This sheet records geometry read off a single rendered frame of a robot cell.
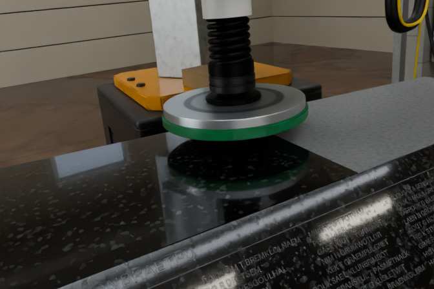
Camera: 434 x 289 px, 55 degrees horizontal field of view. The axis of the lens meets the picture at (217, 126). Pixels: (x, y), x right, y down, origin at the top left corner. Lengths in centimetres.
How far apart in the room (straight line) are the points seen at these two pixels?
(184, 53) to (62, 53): 539
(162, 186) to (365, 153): 26
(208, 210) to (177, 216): 3
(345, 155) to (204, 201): 20
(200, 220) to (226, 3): 29
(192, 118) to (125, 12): 638
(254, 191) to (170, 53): 95
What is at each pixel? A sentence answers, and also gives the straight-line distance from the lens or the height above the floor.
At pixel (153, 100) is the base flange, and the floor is 77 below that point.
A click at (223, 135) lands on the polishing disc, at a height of 86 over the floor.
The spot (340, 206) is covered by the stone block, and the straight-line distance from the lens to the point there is 47.
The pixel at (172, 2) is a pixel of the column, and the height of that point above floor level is 102.
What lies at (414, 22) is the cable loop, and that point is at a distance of 119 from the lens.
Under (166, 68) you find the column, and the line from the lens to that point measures 138.
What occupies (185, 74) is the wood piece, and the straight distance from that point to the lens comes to 122.
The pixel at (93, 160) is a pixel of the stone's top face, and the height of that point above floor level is 83.
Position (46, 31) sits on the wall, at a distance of 660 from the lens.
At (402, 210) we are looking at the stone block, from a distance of 52.
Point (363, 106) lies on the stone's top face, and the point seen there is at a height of 83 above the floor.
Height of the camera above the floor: 104
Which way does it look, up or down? 18 degrees down
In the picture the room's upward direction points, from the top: 5 degrees counter-clockwise
